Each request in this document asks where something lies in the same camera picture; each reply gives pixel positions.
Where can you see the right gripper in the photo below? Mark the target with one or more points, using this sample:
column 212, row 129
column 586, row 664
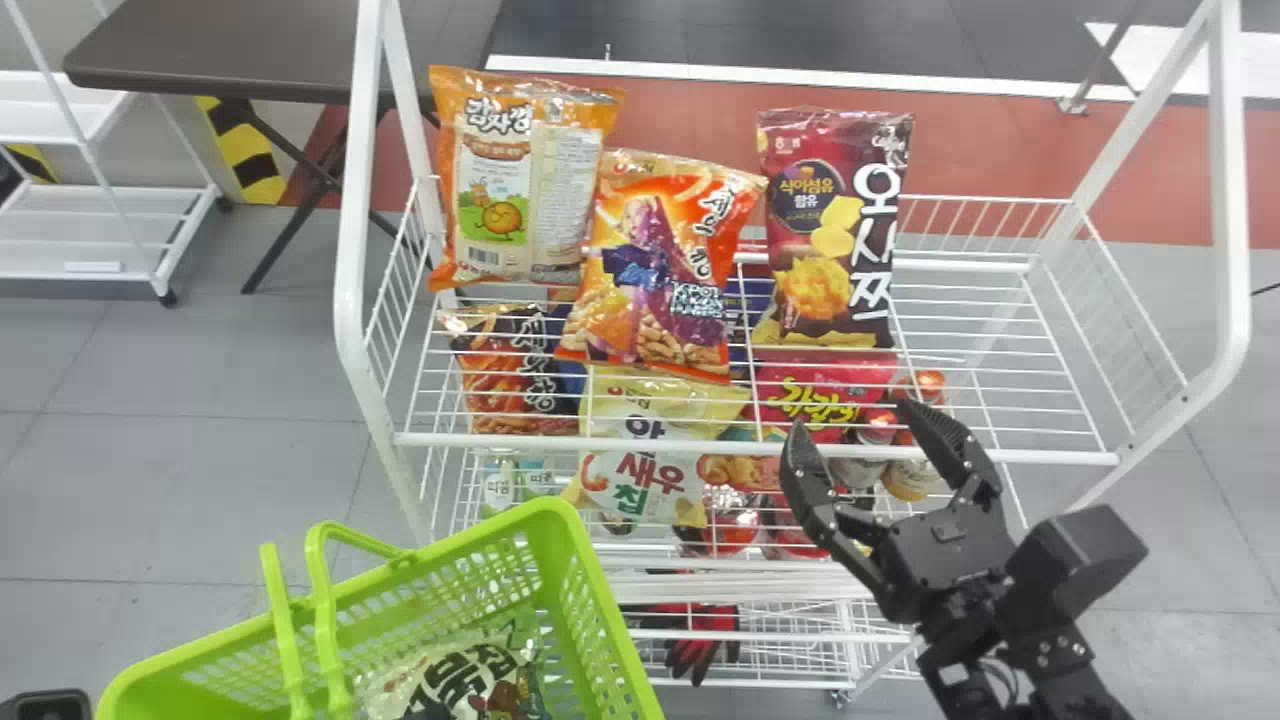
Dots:
column 945, row 560

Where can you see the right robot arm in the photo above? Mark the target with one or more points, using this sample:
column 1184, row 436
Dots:
column 1040, row 680

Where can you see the green basket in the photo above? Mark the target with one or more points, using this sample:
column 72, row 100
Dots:
column 560, row 590

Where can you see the beige bottle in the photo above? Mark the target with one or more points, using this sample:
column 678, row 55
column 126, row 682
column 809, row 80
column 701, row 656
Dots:
column 912, row 478
column 855, row 465

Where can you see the red snack packet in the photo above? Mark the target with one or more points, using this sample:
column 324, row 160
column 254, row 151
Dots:
column 815, row 395

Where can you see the maroon snack packet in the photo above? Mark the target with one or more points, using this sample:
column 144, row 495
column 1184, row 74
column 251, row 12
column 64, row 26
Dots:
column 835, row 240

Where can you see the yellow snack packet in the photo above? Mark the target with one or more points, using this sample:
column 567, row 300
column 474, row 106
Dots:
column 650, row 400

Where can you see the orange purple snack packet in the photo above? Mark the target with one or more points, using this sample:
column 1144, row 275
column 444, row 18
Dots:
column 660, row 270

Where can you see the clear bottle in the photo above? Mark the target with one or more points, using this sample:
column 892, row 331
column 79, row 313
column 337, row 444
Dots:
column 497, row 485
column 538, row 480

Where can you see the orange black snack packet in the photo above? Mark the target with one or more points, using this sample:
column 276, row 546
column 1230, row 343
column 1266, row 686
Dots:
column 515, row 370

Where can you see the silver snack packet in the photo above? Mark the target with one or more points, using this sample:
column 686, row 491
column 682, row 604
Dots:
column 460, row 680

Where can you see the dark side table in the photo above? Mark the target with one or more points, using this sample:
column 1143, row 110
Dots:
column 250, row 50

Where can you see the white shelf trolley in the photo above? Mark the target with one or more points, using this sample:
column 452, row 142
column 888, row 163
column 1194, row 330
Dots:
column 100, row 230

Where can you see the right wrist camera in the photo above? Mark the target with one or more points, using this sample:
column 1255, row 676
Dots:
column 1080, row 560

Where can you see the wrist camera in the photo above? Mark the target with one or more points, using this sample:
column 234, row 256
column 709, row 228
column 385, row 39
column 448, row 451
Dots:
column 45, row 706
column 1080, row 560

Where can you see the yellow black striped post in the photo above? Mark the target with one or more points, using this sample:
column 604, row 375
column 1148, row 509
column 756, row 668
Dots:
column 245, row 150
column 30, row 160

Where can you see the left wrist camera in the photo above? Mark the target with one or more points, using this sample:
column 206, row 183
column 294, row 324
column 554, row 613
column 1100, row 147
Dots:
column 45, row 706

